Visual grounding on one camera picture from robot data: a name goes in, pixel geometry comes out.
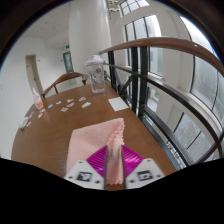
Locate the white bottle with pink label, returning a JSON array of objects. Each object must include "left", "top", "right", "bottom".
[{"left": 31, "top": 87, "right": 45, "bottom": 110}]

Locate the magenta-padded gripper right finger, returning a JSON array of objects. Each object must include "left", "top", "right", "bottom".
[{"left": 121, "top": 145, "right": 166, "bottom": 190}]

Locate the glass double door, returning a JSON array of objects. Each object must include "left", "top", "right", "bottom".
[{"left": 62, "top": 51, "right": 75, "bottom": 74}]

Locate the black-framed window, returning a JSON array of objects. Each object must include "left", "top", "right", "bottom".
[{"left": 108, "top": 0, "right": 224, "bottom": 134}]

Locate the wooden handrail with black railing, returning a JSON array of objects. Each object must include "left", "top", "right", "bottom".
[{"left": 98, "top": 36, "right": 224, "bottom": 168}]

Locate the wooden chair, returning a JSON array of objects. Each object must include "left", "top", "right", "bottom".
[{"left": 41, "top": 71, "right": 90, "bottom": 99}]

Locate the white side door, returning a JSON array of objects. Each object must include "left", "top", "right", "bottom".
[{"left": 25, "top": 54, "right": 45, "bottom": 95}]

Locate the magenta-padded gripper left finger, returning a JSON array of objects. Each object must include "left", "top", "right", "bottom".
[{"left": 64, "top": 145, "right": 109, "bottom": 191}]

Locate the clear plastic bottle, white lid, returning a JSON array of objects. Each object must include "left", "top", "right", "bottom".
[{"left": 85, "top": 54, "right": 108, "bottom": 95}]

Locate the white paper sheet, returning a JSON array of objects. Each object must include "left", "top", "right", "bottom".
[{"left": 107, "top": 96, "right": 130, "bottom": 112}]

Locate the pink towel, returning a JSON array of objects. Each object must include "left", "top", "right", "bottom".
[{"left": 65, "top": 117, "right": 126, "bottom": 186}]

